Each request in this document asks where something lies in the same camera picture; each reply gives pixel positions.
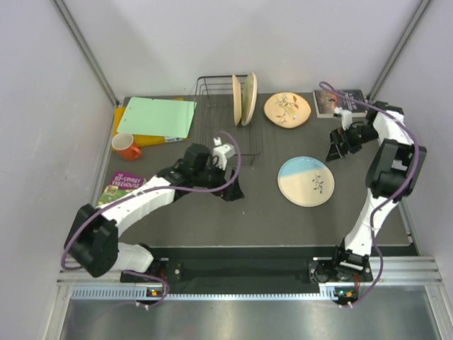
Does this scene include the dark paperback book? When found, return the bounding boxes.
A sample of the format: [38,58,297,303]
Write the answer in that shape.
[312,90,367,118]

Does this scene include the bird plate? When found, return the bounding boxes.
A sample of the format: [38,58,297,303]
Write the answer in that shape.
[232,75,242,126]
[263,92,311,129]

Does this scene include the green paper folder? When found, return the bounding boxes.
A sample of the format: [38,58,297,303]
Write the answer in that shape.
[117,97,196,138]

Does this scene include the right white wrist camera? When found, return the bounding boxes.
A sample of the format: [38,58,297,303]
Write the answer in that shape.
[333,107,352,130]

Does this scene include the yellow folder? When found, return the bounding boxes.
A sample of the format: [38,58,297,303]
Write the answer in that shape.
[112,107,187,147]

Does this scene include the orange mug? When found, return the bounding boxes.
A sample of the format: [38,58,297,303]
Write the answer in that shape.
[111,132,142,161]

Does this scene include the black wire dish rack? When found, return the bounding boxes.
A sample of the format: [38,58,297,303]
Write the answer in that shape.
[191,74,263,168]

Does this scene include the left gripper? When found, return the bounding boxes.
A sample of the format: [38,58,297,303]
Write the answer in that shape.
[193,157,244,202]

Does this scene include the purple treehouse book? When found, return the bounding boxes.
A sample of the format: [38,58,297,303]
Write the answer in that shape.
[97,171,147,206]

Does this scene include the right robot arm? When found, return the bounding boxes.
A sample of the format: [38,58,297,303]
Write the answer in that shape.
[326,101,427,281]

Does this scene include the grey slotted cable duct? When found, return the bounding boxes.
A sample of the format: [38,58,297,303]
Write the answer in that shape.
[70,285,358,302]

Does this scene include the aluminium front rail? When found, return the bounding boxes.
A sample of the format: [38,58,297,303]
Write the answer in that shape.
[56,256,443,284]

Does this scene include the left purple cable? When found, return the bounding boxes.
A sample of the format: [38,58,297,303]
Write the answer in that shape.
[60,131,243,309]

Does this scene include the cream plate with sprig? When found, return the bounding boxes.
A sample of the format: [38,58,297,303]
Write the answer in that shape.
[241,72,258,126]

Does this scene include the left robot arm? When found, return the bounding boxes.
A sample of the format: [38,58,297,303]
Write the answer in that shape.
[64,141,244,281]

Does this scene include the blue and white plate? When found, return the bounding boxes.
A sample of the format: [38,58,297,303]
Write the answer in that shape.
[277,157,335,208]

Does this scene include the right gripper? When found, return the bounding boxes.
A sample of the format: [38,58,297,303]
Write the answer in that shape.
[324,124,379,163]

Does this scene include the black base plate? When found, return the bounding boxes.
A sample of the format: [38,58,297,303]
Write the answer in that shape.
[120,257,373,284]

